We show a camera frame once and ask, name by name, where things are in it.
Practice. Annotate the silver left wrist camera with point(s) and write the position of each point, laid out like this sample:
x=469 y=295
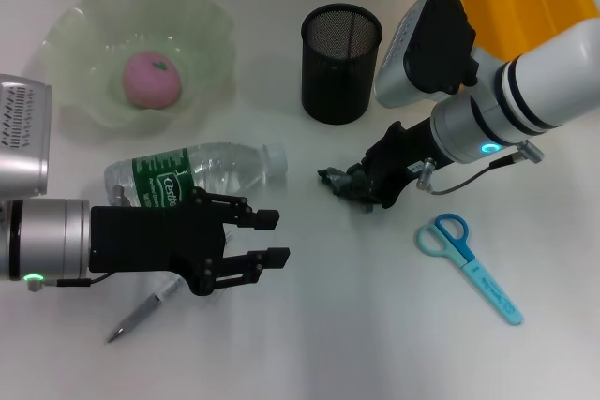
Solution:
x=23 y=137

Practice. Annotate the blue scissors with cap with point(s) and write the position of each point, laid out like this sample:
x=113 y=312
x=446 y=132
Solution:
x=497 y=297

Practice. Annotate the pale green wavy glass plate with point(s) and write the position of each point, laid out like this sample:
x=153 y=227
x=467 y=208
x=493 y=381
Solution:
x=84 y=44

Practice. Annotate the clear water bottle green label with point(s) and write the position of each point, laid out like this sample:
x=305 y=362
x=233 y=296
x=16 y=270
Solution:
x=220 y=166

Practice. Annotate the green plastic wrapper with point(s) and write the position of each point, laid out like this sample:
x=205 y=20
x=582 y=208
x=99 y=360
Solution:
x=342 y=182

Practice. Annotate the black mesh pen holder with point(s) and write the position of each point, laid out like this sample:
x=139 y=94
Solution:
x=337 y=86

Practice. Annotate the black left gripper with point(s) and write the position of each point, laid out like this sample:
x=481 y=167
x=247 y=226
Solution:
x=150 y=241

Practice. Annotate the silver ballpoint pen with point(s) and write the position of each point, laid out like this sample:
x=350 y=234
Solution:
x=136 y=318

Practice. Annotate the pink toy peach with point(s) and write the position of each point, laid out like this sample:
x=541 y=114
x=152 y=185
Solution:
x=150 y=81

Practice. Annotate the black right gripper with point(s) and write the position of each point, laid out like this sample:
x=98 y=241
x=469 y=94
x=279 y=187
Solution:
x=398 y=156

